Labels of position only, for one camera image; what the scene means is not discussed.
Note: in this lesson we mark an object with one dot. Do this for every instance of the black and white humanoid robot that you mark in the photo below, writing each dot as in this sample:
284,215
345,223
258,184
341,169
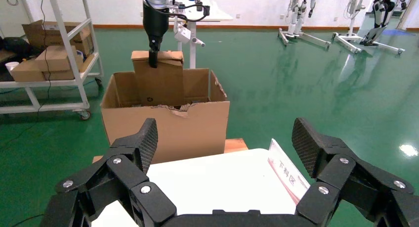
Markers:
383,9

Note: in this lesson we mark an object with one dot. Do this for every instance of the light wooden board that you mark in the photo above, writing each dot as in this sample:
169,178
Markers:
86,63

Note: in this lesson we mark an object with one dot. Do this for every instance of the white paper cup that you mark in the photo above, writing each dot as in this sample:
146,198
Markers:
12,67

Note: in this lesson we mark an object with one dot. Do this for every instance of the big labelled cardboard box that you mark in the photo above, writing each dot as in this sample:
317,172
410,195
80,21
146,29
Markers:
39,32

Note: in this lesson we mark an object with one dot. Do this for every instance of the small cardboard box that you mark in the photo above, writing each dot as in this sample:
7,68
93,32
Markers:
160,81

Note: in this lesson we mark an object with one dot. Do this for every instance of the black bag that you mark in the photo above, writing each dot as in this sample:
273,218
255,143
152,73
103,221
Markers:
16,47

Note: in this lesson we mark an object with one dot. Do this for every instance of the grey metal robot stand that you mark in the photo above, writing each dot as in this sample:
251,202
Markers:
311,40

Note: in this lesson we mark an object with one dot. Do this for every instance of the large torn cardboard box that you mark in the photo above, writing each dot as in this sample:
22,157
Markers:
170,133

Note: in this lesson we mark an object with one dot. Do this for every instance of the acrylic red-white table sign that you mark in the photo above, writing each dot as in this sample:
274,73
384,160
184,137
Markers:
288,173

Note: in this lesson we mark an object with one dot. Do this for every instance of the white pedestal table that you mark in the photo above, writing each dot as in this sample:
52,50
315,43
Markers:
219,14

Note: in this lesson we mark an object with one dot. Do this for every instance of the medium plain cardboard box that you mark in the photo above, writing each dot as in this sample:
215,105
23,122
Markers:
55,56

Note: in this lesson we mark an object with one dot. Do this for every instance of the flat low cardboard box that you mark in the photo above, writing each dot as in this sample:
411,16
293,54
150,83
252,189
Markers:
27,73

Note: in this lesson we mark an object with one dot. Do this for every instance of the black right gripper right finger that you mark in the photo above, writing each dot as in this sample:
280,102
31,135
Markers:
343,176

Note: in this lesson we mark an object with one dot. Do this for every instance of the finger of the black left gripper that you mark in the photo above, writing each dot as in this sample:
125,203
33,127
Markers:
153,60

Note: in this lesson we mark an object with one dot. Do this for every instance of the white metal shelf cart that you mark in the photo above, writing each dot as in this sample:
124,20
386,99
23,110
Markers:
70,55

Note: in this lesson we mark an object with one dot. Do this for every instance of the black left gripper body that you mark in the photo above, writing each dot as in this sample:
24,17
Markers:
155,22

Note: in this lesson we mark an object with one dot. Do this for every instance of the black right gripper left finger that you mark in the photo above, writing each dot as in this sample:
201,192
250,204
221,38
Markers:
124,173

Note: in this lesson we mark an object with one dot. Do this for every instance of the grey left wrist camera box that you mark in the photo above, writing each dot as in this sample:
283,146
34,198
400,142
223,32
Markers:
182,34

